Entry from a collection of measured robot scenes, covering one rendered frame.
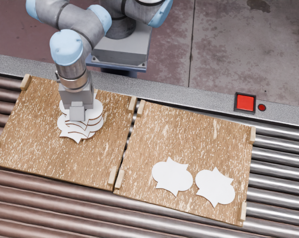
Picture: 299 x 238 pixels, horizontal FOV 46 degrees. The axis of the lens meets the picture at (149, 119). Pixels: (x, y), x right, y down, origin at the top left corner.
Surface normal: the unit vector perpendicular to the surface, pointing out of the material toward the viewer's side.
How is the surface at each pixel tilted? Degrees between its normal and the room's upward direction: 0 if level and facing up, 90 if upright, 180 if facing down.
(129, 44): 1
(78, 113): 27
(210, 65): 0
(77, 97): 90
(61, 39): 0
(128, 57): 90
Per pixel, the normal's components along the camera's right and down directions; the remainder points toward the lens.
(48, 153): 0.05, -0.47
